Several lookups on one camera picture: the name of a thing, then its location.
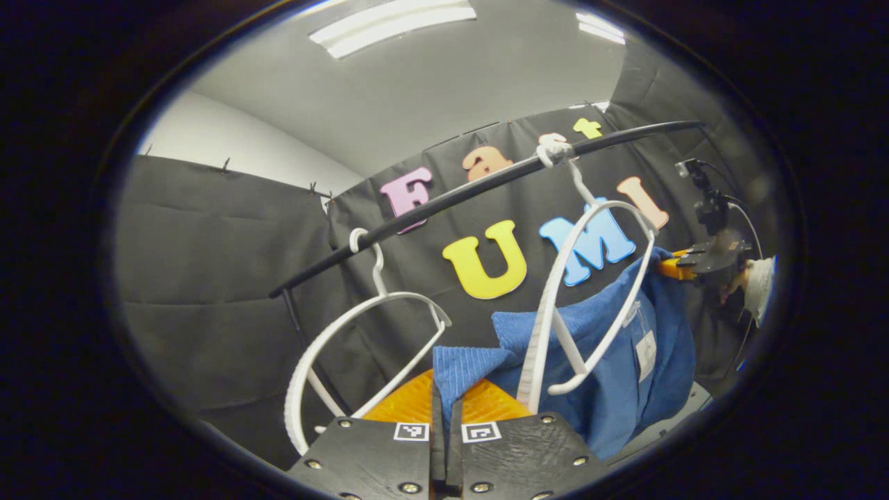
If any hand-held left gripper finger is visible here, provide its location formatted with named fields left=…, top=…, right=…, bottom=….
left=448, top=378, right=608, bottom=500
left=286, top=368, right=445, bottom=500

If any blue corduroy jacket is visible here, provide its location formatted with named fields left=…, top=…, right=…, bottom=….
left=432, top=247, right=697, bottom=463

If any white clothes hanger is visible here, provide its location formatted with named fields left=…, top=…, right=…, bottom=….
left=283, top=228, right=452, bottom=457
left=515, top=142, right=657, bottom=414

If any black clothes rack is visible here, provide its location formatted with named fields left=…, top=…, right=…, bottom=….
left=267, top=120, right=706, bottom=417

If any small ceiling light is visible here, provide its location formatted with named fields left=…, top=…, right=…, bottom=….
left=574, top=10, right=627, bottom=47

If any black backdrop cloth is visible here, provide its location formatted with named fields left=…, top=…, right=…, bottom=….
left=115, top=35, right=792, bottom=469

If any large ceiling light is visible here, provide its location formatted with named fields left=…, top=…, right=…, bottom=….
left=308, top=0, right=479, bottom=60

